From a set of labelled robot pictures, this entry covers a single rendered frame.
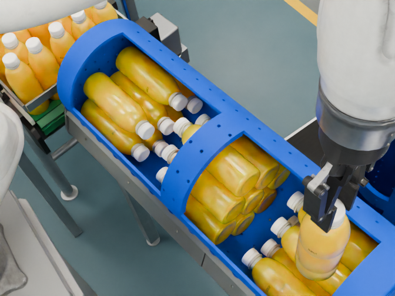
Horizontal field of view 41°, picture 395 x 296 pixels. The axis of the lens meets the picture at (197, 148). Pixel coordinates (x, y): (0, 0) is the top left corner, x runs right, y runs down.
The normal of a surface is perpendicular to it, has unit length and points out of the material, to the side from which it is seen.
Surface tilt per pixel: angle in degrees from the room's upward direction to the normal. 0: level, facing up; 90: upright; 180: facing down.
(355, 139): 90
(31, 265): 4
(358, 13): 76
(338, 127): 90
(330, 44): 90
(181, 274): 0
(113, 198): 0
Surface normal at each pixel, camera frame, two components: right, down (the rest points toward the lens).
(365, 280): -0.23, -0.40
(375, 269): -0.07, -0.55
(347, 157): -0.39, 0.80
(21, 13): 0.24, 0.70
